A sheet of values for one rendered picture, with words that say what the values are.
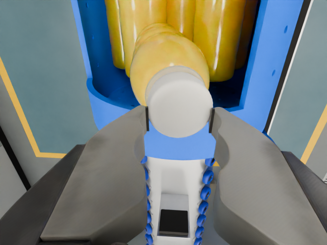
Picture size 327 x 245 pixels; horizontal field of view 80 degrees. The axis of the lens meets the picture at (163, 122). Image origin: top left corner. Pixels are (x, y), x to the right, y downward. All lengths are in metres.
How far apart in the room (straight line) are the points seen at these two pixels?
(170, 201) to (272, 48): 0.62
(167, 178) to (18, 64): 1.50
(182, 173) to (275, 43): 0.54
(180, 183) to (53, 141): 1.59
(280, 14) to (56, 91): 1.70
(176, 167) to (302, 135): 1.46
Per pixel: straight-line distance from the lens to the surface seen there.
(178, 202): 0.74
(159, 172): 0.69
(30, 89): 1.92
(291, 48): 1.44
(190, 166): 0.66
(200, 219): 0.80
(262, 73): 0.22
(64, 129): 1.97
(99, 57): 0.36
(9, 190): 2.47
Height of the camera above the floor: 1.41
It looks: 59 degrees down
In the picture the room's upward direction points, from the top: 172 degrees counter-clockwise
